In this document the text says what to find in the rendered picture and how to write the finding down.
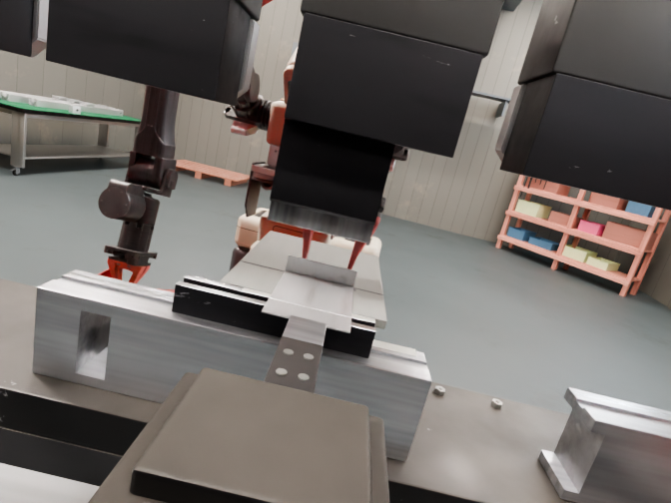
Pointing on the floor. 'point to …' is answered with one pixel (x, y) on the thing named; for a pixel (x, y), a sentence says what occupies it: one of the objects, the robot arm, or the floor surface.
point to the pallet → (212, 172)
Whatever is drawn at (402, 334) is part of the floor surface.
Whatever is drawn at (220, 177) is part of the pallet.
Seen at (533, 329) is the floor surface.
